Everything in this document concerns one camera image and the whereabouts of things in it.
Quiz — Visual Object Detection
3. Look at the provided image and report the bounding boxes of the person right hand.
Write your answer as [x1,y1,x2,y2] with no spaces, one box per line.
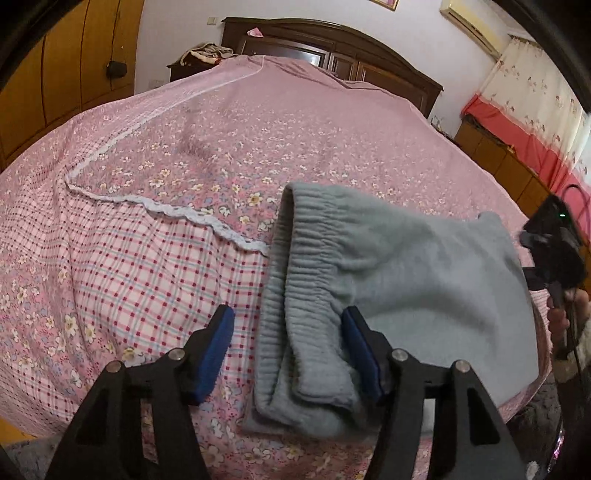
[547,289,590,345]

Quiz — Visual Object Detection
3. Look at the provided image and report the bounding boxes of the wooden cabinet under window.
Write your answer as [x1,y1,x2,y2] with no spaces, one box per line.
[455,115,550,217]

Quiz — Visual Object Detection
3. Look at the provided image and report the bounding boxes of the yellow wooden wardrobe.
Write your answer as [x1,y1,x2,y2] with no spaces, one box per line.
[1,0,144,169]

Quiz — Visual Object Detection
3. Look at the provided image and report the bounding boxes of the dark nightstand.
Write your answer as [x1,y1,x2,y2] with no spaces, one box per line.
[167,57,215,82]

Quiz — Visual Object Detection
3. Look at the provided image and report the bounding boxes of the clothes pile on nightstand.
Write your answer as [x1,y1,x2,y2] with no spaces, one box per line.
[178,42,235,66]

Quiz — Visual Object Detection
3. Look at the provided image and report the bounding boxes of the dark wooden headboard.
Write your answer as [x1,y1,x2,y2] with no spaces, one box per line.
[221,17,443,117]

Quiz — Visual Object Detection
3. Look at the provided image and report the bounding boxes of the pink floral bedspread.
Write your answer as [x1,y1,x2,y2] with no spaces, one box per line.
[1,56,526,479]

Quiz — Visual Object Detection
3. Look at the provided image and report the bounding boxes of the framed wedding photo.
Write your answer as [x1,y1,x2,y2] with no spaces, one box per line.
[370,0,399,11]

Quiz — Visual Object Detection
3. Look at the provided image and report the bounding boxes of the wall air conditioner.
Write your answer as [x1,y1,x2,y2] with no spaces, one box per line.
[440,0,511,60]

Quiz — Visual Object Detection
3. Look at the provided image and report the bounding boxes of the black wardrobe knob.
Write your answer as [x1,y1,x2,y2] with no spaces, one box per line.
[105,60,128,80]

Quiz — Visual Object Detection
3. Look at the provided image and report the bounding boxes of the cream and red curtain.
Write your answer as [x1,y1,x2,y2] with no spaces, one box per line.
[462,37,590,233]

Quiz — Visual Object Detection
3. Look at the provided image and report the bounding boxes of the grey pants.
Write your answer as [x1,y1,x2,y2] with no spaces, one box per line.
[243,182,539,441]

